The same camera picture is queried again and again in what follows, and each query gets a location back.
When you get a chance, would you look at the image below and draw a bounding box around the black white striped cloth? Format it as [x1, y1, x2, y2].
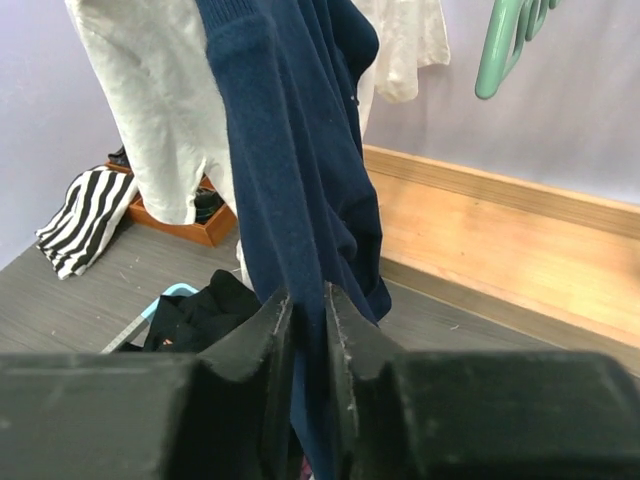
[36, 166, 138, 280]

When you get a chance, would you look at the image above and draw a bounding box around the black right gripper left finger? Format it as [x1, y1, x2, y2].
[1, 290, 293, 479]

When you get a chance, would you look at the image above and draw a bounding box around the light blue plastic basket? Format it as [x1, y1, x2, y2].
[102, 283, 198, 354]

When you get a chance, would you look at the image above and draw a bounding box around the wooden clothes rack frame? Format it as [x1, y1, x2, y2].
[365, 146, 639, 372]

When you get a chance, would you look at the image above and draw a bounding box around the navy blue t shirt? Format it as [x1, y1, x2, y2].
[198, 1, 391, 479]

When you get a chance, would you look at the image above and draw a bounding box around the dark rolled item in tray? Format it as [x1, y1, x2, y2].
[194, 187, 224, 224]

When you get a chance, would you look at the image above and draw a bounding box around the white t shirt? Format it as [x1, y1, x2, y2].
[64, 0, 451, 281]

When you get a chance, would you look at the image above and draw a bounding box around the mint green hanger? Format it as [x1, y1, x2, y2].
[475, 0, 562, 100]

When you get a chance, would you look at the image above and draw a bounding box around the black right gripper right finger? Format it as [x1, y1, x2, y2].
[325, 284, 639, 479]

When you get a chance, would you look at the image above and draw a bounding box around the brown wooden compartment tray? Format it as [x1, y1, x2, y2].
[128, 175, 236, 247]

